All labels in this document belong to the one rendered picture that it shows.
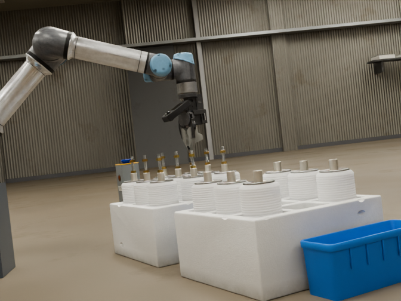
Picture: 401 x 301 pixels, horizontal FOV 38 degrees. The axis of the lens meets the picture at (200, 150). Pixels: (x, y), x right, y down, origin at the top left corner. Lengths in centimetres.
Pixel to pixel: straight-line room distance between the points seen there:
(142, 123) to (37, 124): 215
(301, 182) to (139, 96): 994
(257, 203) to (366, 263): 27
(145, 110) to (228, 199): 992
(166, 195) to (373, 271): 74
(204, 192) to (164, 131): 966
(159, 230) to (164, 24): 1040
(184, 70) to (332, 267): 112
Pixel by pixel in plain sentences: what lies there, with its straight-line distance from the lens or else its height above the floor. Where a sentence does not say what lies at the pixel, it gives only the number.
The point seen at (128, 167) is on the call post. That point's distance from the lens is 223.
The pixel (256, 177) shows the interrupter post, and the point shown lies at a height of 27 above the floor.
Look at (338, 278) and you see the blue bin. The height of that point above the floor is 5.
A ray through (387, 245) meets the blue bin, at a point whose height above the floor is 9.
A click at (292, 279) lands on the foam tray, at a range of 136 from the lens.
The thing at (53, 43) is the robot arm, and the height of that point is 74.
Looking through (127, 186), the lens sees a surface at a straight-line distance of 205.
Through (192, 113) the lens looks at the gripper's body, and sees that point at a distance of 216.
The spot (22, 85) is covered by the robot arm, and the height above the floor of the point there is 63.
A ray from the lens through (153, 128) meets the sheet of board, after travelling 1121.
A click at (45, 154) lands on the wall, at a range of 1197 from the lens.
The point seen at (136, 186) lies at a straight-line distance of 195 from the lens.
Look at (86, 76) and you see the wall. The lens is 1195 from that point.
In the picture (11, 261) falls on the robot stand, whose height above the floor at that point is 3.
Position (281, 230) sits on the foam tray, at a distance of 133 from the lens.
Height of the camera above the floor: 36
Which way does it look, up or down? 1 degrees down
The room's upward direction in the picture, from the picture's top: 6 degrees counter-clockwise
